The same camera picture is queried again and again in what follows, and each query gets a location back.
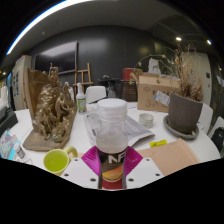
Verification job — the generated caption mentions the black wall screen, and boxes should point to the black wall screen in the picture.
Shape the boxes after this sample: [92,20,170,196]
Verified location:
[34,40,78,75]

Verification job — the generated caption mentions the red box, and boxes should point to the red box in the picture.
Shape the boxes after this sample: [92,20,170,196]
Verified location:
[122,67,144,82]

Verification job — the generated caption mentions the colourful painted canvas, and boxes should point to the colourful painted canvas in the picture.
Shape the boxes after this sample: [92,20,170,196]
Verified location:
[0,128,22,161]

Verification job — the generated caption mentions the lime green mug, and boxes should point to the lime green mug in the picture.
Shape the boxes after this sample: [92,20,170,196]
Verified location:
[43,145,79,177]

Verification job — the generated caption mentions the wooden easel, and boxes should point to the wooden easel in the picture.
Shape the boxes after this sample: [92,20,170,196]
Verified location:
[73,62,94,96]

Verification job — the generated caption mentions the newspaper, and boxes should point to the newspaper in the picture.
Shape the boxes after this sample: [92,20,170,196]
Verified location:
[83,111,156,148]

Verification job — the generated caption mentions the grey pot saucer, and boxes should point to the grey pot saucer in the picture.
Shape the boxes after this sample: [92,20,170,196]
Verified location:
[162,114,200,140]

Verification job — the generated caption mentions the yellow sticker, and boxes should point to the yellow sticker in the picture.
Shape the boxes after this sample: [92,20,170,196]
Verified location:
[148,139,168,148]

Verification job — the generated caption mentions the white cabinet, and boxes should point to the white cabinet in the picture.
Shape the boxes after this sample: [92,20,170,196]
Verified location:
[11,54,33,111]

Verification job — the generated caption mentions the clear drink bottle white cap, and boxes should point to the clear drink bottle white cap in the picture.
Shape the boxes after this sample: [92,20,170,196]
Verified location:
[95,98,130,184]

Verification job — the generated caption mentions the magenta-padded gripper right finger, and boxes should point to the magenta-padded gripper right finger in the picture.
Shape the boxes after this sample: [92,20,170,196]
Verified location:
[123,145,165,190]

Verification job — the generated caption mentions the dried plant in grey pot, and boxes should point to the dried plant in grey pot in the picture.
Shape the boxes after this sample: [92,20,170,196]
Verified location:
[133,41,204,136]

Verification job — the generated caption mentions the white spray bottle green label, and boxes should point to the white spray bottle green label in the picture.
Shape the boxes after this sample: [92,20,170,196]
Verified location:
[75,82,88,115]

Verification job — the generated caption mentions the brown cardboard box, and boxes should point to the brown cardboard box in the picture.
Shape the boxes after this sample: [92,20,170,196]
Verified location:
[129,71,181,113]

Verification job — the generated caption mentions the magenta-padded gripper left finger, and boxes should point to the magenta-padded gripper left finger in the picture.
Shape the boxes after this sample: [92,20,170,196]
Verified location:
[60,145,102,190]

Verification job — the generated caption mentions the small grey paint jar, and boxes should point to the small grey paint jar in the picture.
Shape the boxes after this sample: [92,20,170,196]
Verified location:
[13,142,26,160]

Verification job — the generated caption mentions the dark glass flask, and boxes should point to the dark glass flask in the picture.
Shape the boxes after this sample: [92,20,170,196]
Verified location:
[106,81,118,99]

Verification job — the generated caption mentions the golden relief sculpture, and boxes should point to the golden relief sculpture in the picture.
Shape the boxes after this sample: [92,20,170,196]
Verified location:
[22,67,78,152]

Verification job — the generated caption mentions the black flat boxes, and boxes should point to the black flat boxes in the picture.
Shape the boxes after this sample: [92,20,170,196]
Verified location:
[0,104,18,138]

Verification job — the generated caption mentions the small glass jar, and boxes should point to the small glass jar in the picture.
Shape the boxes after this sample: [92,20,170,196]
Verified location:
[138,112,155,129]

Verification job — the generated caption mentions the black backpack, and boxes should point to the black backpack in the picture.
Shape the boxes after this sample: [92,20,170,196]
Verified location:
[210,126,224,153]

